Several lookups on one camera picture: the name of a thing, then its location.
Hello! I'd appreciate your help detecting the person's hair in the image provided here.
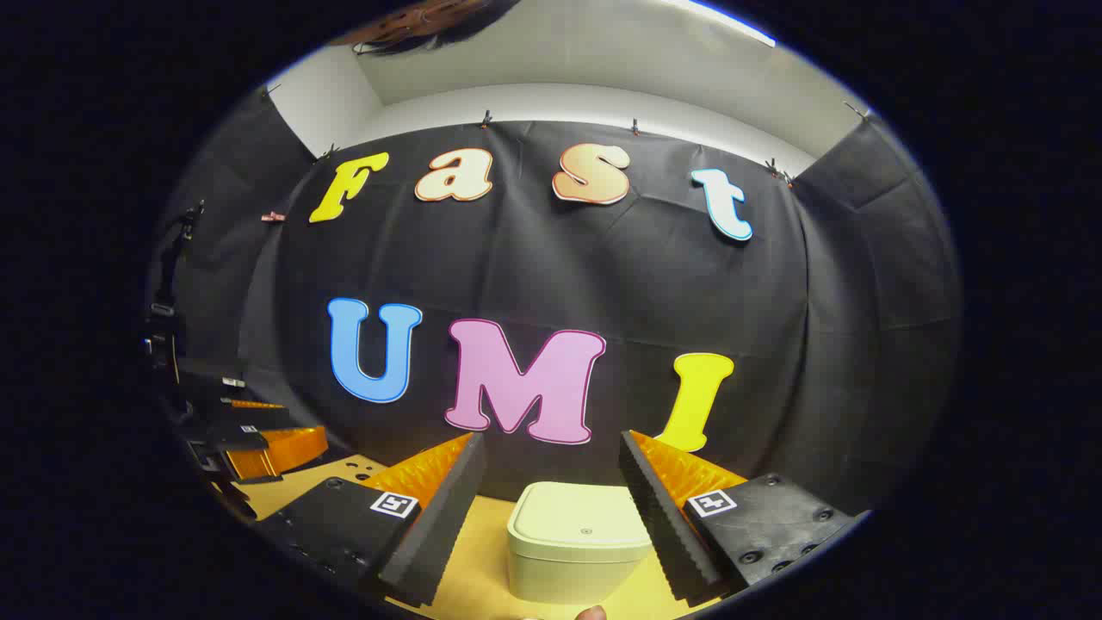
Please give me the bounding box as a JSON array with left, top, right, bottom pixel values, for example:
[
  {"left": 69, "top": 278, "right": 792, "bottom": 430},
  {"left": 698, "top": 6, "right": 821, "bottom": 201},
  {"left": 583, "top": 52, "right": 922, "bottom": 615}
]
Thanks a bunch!
[{"left": 331, "top": 0, "right": 522, "bottom": 54}]

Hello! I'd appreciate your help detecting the green desktop garbage bin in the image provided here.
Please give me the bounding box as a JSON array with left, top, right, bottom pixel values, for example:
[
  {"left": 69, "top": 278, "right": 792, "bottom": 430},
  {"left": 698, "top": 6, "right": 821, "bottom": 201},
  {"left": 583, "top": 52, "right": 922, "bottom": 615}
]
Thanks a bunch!
[{"left": 506, "top": 480, "right": 653, "bottom": 605}]

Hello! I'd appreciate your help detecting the wooden desktop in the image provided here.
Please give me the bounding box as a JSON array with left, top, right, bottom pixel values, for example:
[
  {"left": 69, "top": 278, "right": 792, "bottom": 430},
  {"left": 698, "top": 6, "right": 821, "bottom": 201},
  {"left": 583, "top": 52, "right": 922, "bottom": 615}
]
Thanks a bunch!
[{"left": 211, "top": 452, "right": 724, "bottom": 620}]

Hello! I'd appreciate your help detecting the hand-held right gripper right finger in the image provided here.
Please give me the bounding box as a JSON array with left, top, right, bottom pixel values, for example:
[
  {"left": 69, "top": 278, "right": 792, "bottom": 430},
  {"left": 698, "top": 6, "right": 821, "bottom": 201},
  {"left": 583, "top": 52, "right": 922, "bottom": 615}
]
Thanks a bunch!
[{"left": 618, "top": 429, "right": 862, "bottom": 604}]

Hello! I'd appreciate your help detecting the black backdrop cloth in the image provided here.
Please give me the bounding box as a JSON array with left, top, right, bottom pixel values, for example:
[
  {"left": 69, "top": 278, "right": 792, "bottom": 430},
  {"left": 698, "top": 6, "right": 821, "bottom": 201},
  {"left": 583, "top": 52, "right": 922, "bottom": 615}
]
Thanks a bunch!
[{"left": 146, "top": 86, "right": 961, "bottom": 518}]

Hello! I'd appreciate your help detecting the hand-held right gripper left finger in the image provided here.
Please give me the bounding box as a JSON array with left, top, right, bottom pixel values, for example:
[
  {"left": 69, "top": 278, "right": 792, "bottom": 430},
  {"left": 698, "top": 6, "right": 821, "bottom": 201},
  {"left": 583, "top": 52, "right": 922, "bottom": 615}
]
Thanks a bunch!
[{"left": 258, "top": 432, "right": 487, "bottom": 608}]

